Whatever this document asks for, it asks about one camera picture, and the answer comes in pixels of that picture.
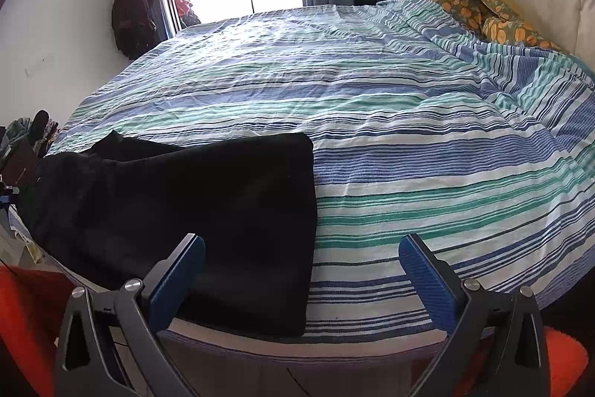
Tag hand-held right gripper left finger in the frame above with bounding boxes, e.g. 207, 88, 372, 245
55, 233, 208, 397

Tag orange floral quilt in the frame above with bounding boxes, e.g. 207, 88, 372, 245
403, 0, 565, 51

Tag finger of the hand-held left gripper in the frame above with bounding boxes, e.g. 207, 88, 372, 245
0, 176, 20, 212

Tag mixed clothes pile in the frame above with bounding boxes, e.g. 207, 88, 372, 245
0, 109, 61, 160

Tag black pants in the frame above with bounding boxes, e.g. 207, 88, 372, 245
19, 129, 319, 337

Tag red clothes by glass door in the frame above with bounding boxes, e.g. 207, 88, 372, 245
173, 0, 203, 29

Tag dark hanging coats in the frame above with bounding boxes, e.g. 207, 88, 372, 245
110, 0, 159, 60

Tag orange fleece robe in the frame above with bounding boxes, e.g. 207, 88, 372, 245
0, 264, 589, 397

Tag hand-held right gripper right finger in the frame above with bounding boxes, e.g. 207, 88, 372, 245
399, 233, 551, 397

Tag blue green striped bed sheet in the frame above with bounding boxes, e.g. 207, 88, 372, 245
44, 0, 595, 344

